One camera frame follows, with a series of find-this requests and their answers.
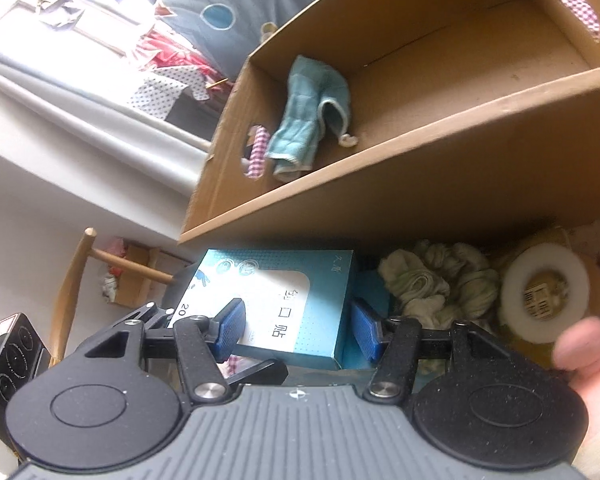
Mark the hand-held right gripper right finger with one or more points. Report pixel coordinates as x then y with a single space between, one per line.
364 330

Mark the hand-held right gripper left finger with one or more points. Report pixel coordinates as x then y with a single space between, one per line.
232 327

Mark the clear packet of yellow noodles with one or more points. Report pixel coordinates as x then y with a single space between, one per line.
280 300

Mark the large cardboard box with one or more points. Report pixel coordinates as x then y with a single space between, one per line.
430 185

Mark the person's right hand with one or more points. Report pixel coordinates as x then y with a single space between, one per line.
580 345

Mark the pale green cloth bundle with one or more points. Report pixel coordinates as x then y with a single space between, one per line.
430 280

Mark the small cardboard box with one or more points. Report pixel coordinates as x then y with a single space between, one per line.
140 260

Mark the white tape roll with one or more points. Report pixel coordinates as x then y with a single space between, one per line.
517 280

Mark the wooden chair black seat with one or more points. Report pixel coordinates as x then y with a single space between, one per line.
72 280

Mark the black device with circles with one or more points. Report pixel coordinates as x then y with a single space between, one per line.
10 355

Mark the light blue towel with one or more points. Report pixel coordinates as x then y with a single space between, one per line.
300 105

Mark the white polka dot cloth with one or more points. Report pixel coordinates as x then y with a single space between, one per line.
155 95

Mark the white curtain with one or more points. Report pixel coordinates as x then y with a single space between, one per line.
80 110

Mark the red floral cloth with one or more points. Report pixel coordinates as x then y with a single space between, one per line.
170 50

